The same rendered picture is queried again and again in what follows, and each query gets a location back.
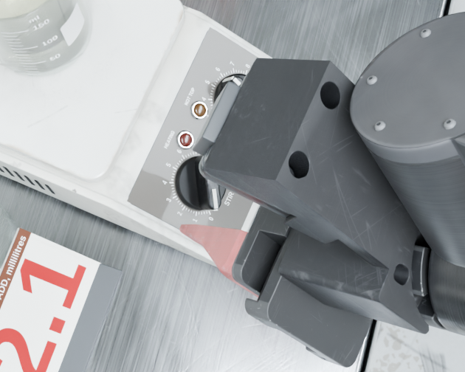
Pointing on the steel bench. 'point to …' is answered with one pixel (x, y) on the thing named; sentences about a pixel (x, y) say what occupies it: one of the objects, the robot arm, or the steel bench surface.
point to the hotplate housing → (160, 232)
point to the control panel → (176, 125)
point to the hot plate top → (85, 91)
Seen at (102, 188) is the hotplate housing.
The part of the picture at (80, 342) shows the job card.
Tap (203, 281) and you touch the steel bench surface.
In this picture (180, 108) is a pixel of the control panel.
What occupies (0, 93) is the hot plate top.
